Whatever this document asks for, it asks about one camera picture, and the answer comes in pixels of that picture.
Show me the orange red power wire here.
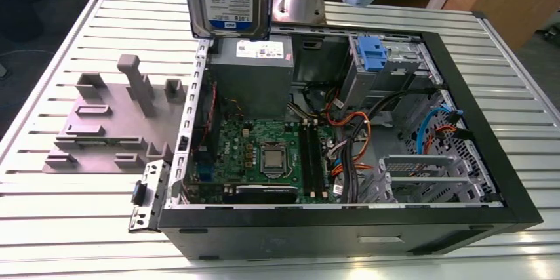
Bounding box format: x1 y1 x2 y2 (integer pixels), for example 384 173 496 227
430 125 476 142

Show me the metal disk bay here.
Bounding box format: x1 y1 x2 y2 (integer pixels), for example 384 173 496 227
377 154 482 204

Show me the CPU socket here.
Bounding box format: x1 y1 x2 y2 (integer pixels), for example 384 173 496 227
257 140 293 181

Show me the green motherboard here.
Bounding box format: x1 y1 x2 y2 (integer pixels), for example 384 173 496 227
182 117 337 204

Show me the silver CPU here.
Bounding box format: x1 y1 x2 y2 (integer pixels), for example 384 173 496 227
261 150 285 168

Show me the black RAM slot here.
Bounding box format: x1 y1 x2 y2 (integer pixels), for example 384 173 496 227
298 118 318 198
309 118 329 198

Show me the grey power supply unit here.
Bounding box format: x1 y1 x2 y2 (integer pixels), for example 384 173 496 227
205 34 294 120

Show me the black graphics card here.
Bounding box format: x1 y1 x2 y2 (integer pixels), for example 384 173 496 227
221 184 301 205

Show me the metal drive cage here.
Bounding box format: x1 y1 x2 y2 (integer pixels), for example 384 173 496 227
340 33 441 110

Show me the blue plastic drive latch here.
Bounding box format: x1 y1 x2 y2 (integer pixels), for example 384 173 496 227
356 35 390 73

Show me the black PC case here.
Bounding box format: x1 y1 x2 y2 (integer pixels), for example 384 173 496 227
156 16 544 261

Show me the grey parts rack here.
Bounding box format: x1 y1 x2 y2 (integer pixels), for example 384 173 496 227
41 55 189 174

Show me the yellow black wire bundle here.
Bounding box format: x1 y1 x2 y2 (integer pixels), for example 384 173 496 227
286 85 345 120

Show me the red black twisted wire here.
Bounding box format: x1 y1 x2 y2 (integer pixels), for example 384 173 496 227
198 81 218 153

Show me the orange wire bundle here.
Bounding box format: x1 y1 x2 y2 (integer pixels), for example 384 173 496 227
325 111 377 179

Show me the blue data wire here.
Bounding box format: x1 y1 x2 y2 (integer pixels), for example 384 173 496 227
413 104 464 157

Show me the metal expansion slot bracket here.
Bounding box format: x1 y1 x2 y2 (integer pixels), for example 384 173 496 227
128 159 172 233

